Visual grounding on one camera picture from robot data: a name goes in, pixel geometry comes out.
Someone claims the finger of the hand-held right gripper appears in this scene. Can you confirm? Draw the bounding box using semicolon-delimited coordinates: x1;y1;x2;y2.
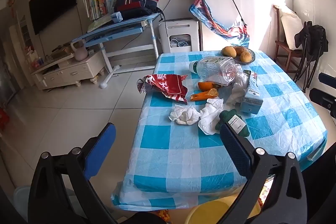
309;88;336;119
318;73;336;88

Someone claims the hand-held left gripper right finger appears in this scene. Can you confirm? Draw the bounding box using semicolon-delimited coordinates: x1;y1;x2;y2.
220;123;307;224

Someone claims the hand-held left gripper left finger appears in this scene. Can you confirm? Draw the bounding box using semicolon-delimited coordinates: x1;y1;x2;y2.
28;123;117;224

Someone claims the green knitted toy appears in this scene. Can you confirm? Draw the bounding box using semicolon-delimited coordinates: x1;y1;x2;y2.
215;109;250;138

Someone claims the long white tissue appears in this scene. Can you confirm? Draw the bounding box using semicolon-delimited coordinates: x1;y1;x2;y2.
198;98;224;135

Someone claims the pale blue drink carton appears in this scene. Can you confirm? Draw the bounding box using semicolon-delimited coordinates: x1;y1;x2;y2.
241;70;263;115

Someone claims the yellow plastic bin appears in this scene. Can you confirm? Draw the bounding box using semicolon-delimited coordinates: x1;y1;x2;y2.
185;194;263;224

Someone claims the small white tissue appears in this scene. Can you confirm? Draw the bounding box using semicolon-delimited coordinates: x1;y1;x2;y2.
169;105;201;125

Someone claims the printed white wrapper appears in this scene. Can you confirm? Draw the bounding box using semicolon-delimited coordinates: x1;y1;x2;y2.
226;67;250;106

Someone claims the orange peel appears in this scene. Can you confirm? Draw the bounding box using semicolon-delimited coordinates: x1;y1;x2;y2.
190;88;219;102

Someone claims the clear plastic bottle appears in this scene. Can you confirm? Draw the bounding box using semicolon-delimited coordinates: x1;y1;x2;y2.
189;56;237;86

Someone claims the red snack bag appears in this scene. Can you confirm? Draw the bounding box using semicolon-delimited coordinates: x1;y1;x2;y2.
136;73;189;105

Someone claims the blue checkered tablecloth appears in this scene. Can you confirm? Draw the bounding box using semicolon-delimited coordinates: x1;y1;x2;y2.
112;50;328;211

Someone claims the floral patterned cloth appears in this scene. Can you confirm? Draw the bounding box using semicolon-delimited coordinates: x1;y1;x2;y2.
259;179;273;214

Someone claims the wooden chair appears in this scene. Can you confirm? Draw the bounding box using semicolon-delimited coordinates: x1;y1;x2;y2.
273;5;305;67

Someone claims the cream cushion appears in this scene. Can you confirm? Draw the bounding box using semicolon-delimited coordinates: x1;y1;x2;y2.
278;5;305;51

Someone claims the cream television cabinet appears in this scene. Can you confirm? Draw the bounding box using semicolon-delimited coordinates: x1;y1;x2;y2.
30;49;105;90

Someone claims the pale plastic bucket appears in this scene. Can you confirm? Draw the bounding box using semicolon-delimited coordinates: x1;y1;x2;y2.
13;186;33;216

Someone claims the pink kettlebell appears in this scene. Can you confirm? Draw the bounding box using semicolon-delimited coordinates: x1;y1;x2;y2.
70;40;88;61

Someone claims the red plastic stool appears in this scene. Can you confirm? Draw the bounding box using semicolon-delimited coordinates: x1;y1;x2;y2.
0;108;10;132

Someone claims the blue study desk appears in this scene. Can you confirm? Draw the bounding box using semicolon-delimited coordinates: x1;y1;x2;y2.
71;13;164;89

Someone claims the green flat book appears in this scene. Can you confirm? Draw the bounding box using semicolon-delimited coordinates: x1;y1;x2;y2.
87;15;112;33

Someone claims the light blue pouch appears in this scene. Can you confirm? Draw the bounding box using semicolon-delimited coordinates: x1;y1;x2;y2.
110;12;123;24

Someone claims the white air purifier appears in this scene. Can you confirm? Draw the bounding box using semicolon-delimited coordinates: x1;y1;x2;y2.
158;19;200;54

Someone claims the cream display shelf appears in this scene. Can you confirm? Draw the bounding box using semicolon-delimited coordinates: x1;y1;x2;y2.
9;11;34;62

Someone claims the row of books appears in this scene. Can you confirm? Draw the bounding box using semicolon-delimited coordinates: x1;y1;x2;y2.
83;0;117;22

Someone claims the navy and red backpack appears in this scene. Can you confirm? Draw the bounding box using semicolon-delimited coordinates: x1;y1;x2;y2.
114;0;164;21

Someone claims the colourful drawstring bag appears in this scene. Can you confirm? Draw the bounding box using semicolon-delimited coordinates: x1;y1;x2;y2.
189;0;250;47

